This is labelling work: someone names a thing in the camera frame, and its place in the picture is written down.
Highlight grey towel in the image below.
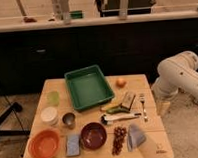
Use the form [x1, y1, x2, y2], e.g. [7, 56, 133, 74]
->
[127, 124, 147, 152]

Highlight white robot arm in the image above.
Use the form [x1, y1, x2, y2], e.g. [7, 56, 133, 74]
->
[151, 51, 198, 100]

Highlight green plastic tray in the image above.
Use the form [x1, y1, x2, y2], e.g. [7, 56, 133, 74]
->
[64, 65, 114, 112]

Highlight orange fruit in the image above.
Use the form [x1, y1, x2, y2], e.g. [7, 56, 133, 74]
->
[116, 78, 127, 88]

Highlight silver fork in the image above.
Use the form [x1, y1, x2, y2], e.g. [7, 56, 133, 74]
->
[139, 93, 148, 122]

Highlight small metal cup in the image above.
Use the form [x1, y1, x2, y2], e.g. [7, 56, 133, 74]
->
[62, 112, 76, 129]

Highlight light green cup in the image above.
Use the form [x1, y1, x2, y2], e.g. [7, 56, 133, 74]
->
[47, 91, 60, 106]

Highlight dark red bowl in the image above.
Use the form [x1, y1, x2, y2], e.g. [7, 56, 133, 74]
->
[80, 122, 107, 150]

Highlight bunch of red grapes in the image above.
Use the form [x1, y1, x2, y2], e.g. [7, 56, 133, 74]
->
[112, 126, 126, 155]

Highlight wooden table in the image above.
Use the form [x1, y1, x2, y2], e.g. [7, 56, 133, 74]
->
[23, 74, 174, 158]

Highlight white round container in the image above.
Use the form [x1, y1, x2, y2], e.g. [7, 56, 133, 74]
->
[40, 107, 59, 125]

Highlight blue sponge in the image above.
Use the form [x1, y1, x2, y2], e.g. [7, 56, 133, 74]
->
[66, 134, 80, 157]

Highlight orange plastic bowl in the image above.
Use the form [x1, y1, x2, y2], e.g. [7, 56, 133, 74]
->
[28, 129, 60, 158]

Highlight green handled peeler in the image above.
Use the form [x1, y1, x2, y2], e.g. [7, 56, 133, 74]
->
[106, 106, 129, 115]

